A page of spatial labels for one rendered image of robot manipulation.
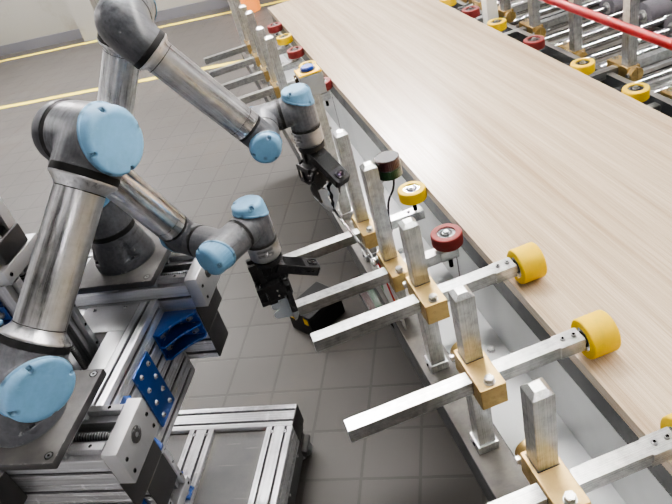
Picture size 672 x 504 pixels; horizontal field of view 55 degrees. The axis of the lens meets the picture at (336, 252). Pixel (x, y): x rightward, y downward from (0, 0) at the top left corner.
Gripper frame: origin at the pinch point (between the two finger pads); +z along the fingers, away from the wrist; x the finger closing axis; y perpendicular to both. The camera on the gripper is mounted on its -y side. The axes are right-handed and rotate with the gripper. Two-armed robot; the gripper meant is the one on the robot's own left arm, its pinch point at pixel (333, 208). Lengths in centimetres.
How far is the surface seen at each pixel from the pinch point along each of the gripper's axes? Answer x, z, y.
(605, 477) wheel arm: 20, -1, -99
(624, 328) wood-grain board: -12, 4, -81
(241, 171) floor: -61, 93, 226
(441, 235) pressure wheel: -11.8, 3.5, -29.9
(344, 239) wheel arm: -0.5, 10.8, -0.5
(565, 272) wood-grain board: -18, 4, -62
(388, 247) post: 0.0, 3.0, -23.0
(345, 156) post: -8.2, -12.1, 0.6
